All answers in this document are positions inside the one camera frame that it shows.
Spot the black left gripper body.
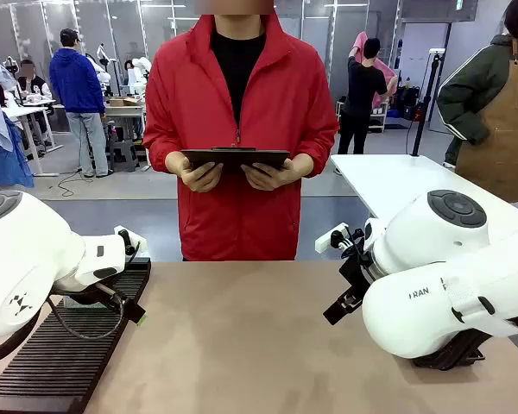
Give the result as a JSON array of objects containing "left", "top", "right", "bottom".
[{"left": 54, "top": 278, "right": 126, "bottom": 310}]

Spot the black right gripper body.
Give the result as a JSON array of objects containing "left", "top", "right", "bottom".
[{"left": 338, "top": 252, "right": 375, "bottom": 304}]

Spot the black clipboard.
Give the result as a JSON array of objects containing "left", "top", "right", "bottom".
[{"left": 180, "top": 147, "right": 291, "bottom": 173}]

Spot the left forearm red sleeve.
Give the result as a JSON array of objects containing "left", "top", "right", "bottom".
[{"left": 300, "top": 135, "right": 340, "bottom": 179}]

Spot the right forearm red sleeve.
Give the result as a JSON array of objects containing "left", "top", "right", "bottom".
[{"left": 143, "top": 135, "right": 183, "bottom": 174}]

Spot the black slotted PCB rack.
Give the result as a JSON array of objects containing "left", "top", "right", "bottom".
[{"left": 0, "top": 257, "right": 152, "bottom": 414}]

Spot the person's left hand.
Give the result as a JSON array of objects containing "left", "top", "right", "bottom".
[{"left": 240, "top": 154, "right": 315, "bottom": 191}]

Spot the person's right hand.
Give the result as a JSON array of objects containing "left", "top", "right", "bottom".
[{"left": 165, "top": 151, "right": 224, "bottom": 193}]

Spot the black plastic tray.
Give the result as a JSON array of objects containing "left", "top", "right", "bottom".
[{"left": 412, "top": 329, "right": 494, "bottom": 371}]

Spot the white side table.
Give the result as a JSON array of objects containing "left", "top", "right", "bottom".
[{"left": 330, "top": 154, "right": 518, "bottom": 229}]

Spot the person in red jacket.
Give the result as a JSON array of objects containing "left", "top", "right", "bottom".
[{"left": 142, "top": 12, "right": 340, "bottom": 262}]

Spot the grey step stool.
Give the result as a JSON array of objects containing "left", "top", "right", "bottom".
[{"left": 109, "top": 138, "right": 140, "bottom": 173}]

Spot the white shoe shelf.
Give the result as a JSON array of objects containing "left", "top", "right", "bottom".
[{"left": 335, "top": 99, "right": 389, "bottom": 134}]

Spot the person in light blue shirt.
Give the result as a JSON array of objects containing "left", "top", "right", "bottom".
[{"left": 0, "top": 47, "right": 35, "bottom": 189}]

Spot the black bags pile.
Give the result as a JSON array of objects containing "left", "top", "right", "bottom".
[{"left": 390, "top": 85, "right": 423, "bottom": 122}]

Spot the person in black clothes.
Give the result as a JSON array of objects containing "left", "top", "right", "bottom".
[{"left": 337, "top": 37, "right": 389, "bottom": 155}]

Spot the white desk under box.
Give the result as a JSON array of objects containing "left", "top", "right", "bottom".
[{"left": 104, "top": 103, "right": 150, "bottom": 168}]

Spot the black tripod pole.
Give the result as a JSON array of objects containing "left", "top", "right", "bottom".
[{"left": 411, "top": 47, "right": 446, "bottom": 157}]

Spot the white background desk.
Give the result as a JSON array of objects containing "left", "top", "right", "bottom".
[{"left": 2, "top": 98, "right": 65, "bottom": 178}]

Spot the pink cloth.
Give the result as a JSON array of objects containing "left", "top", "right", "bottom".
[{"left": 352, "top": 30, "right": 400, "bottom": 110}]

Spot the man in blue hoodie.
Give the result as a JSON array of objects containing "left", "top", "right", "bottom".
[{"left": 48, "top": 28, "right": 114, "bottom": 179}]

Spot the seated person in vest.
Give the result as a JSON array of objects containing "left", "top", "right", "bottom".
[{"left": 16, "top": 59, "right": 53, "bottom": 104}]

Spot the person in brown apron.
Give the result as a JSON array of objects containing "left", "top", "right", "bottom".
[{"left": 436, "top": 0, "right": 518, "bottom": 204}]

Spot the thin black right gripper cable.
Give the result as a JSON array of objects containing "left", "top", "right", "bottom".
[{"left": 337, "top": 224, "right": 366, "bottom": 262}]

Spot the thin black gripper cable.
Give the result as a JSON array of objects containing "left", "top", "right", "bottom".
[
  {"left": 46, "top": 284, "right": 129, "bottom": 341},
  {"left": 337, "top": 224, "right": 366, "bottom": 262}
]

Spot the thin black left gripper cable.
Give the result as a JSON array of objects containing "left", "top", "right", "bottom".
[{"left": 46, "top": 284, "right": 129, "bottom": 341}]

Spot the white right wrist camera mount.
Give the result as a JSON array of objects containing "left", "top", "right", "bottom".
[{"left": 314, "top": 223, "right": 351, "bottom": 254}]

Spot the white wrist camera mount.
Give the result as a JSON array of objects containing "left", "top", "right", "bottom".
[
  {"left": 314, "top": 223, "right": 351, "bottom": 254},
  {"left": 113, "top": 224, "right": 148, "bottom": 256}
]

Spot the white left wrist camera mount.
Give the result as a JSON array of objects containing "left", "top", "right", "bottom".
[{"left": 113, "top": 224, "right": 148, "bottom": 256}]

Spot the thick black left arm hose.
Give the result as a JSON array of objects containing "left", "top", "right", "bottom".
[{"left": 0, "top": 308, "right": 42, "bottom": 367}]

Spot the black floor cable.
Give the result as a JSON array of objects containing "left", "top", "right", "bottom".
[{"left": 58, "top": 168, "right": 88, "bottom": 198}]

